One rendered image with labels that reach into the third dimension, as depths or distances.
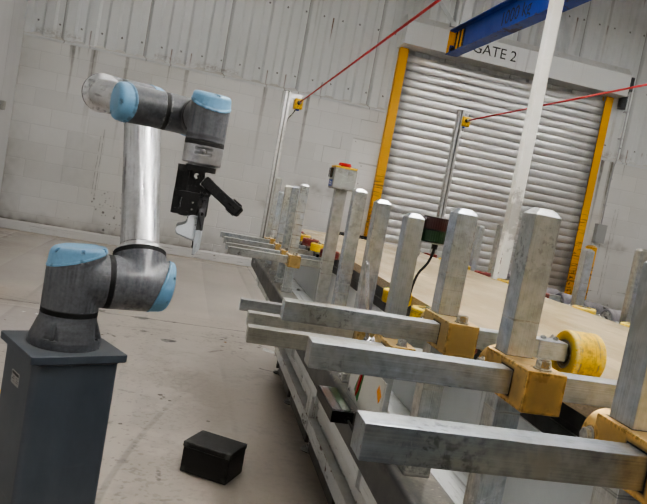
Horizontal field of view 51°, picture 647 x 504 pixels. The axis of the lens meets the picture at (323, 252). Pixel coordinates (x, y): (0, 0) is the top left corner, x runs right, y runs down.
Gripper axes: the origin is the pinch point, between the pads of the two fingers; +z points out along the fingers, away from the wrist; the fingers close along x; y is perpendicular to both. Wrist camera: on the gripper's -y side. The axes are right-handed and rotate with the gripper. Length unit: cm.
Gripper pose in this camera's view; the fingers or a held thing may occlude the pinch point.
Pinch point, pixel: (195, 252)
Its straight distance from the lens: 160.7
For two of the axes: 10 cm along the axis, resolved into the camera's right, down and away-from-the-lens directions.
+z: -1.8, 9.8, 0.8
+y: -9.6, -1.6, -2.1
